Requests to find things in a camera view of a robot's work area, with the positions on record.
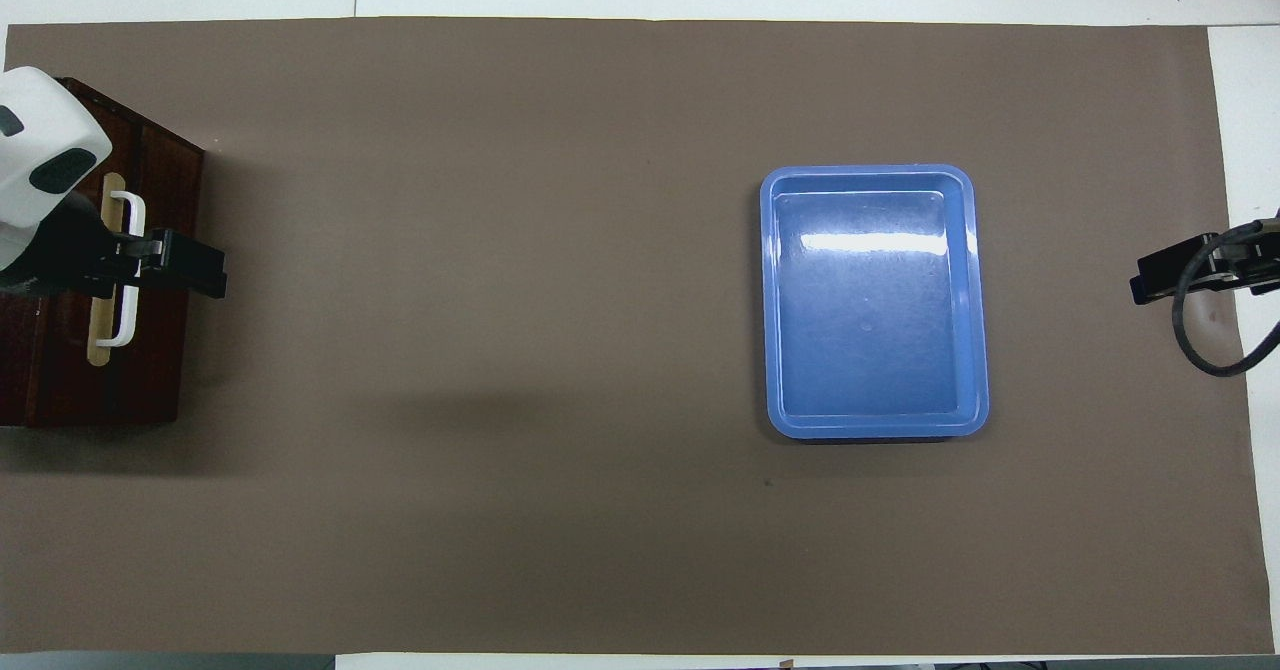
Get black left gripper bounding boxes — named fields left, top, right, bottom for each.
left=8, top=208, right=227, bottom=300

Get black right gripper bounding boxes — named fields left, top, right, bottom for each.
left=1130, top=212, right=1280, bottom=307

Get dark brown wooden cabinet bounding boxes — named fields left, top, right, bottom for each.
left=0, top=77, right=207, bottom=428

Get blue plastic tray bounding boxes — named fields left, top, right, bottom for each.
left=758, top=163, right=991, bottom=441

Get brown table mat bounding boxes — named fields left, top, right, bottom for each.
left=0, top=15, right=1276, bottom=657

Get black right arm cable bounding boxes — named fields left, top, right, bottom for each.
left=1172, top=220, right=1280, bottom=379

